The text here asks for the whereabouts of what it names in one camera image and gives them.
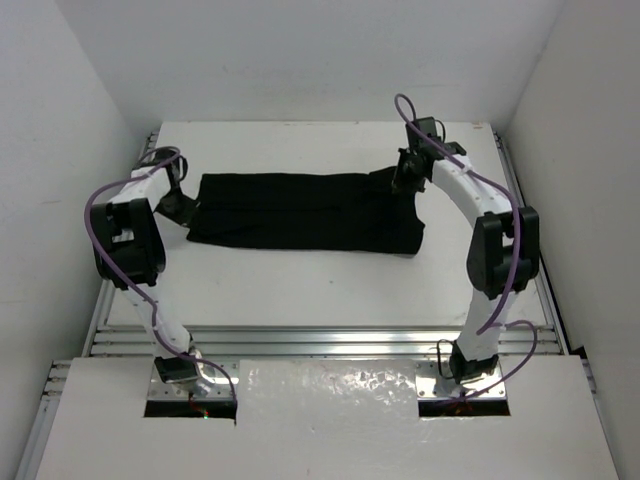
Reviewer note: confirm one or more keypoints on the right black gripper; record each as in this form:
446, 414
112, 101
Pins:
401, 183

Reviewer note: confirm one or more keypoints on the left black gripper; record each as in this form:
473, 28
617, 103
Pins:
177, 206

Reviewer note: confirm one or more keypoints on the black t shirt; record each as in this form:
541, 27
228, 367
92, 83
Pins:
280, 211

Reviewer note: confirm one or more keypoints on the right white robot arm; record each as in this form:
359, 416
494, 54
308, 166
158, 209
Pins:
503, 255

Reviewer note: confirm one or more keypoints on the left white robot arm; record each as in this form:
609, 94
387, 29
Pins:
129, 251

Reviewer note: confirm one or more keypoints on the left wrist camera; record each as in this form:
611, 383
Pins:
170, 157

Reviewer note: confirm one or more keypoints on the aluminium rail frame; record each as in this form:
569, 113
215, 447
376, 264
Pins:
317, 306

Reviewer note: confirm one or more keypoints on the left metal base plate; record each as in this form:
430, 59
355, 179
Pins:
209, 385

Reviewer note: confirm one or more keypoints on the metal base plate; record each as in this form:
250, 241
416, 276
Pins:
434, 382
209, 385

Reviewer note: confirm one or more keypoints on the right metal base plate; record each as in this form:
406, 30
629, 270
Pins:
434, 382

